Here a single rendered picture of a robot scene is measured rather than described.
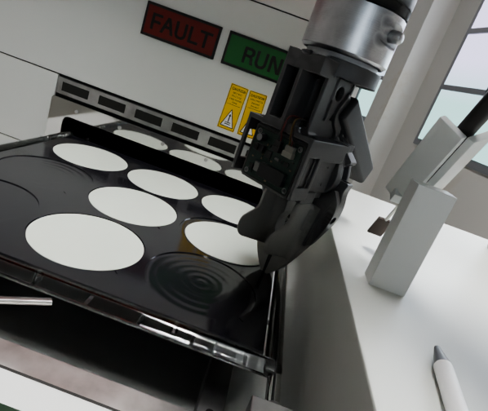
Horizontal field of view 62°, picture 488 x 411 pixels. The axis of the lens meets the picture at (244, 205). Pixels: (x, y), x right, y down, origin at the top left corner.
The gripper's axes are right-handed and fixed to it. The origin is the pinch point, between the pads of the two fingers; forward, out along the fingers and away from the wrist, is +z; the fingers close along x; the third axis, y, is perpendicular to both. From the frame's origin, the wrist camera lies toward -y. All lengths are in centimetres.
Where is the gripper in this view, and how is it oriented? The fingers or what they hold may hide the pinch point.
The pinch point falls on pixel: (273, 259)
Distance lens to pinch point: 42.9
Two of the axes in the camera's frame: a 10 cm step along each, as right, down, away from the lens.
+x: 6.8, 4.5, -5.8
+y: -6.6, 0.2, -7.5
